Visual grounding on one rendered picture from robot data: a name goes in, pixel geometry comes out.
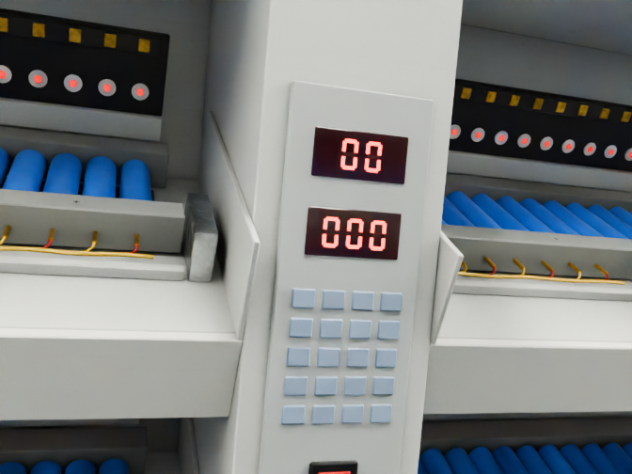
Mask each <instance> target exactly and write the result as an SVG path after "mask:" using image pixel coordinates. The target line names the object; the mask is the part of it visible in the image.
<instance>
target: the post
mask: <svg viewBox="0 0 632 474"><path fill-rule="evenodd" d="M462 5H463V0H213V3H212V16H211V28H210V40H209V53H208V65H207V77H206V89H205V102H204V114H203V126H202V138H201V151H200V164H199V172H200V165H201V157H202V151H203V143H204V135H205V129H206V121H207V114H208V111H212V112H213V116H214V119H215V122H216V124H217V127H218V130H219V132H220V134H221V137H222V140H223V142H224V145H225V148H226V150H227V153H228V156H229V159H230V162H231V165H232V168H233V170H234V173H235V176H236V178H237V181H238V183H239V186H240V188H241V191H242V194H243V196H244V199H245V204H246V206H247V209H248V211H249V213H250V216H251V219H252V222H253V224H254V227H255V230H256V232H257V234H258V237H259V240H260V242H261V245H260V250H259V256H258V260H257V266H256V272H255V276H254V282H253V287H252V293H251V298H250V303H249V309H248V313H247V319H246V324H245V334H244V338H243V344H242V350H241V355H240V360H239V366H238V371H237V376H236V381H235V387H234V392H233V397H232V403H231V408H230V413H229V416H228V417H217V418H193V422H194V430H195V438H196V445H197V460H198V468H199V474H259V466H260V455H261V432H262V421H263V409H264V398H265V387H266V375H267V364H268V353H269V341H270V330H271V319H272V307H273V296H274V285H275V273H276V262H277V240H278V229H279V217H280V206H281V195H282V183H283V172H284V161H285V149H286V138H287V127H288V115H289V104H290V93H291V82H292V81H301V82H308V83H314V84H321V85H328V86H334V87H347V88H354V89H361V90H368V91H374V92H381V93H387V94H394V95H401V96H407V97H414V98H421V99H427V100H434V114H433V124H432V134H431V144H430V154H429V164H428V174H427V184H426V194H425V204H424V215H423V224H422V234H421V244H420V254H419V273H418V284H417V293H416V304H415V314H414V323H413V334H412V343H411V354H410V364H409V373H408V384H407V393H406V404H405V414H404V424H403V443H402V453H401V463H400V473H399V474H418V467H419V448H420V438H421V428H422V418H423V408H424V399H425V388H426V379H427V369H428V359H429V349H430V339H431V329H432V319H433V310H434V300H435V281H436V271H437V261H438V251H439V242H440V231H441V222H442V212H443V202H444V192H445V182H446V172H447V162H448V153H449V143H450V124H451V114H452V104H453V94H454V85H455V74H456V65H457V55H458V45H459V35H460V25H461V15H462Z"/></svg>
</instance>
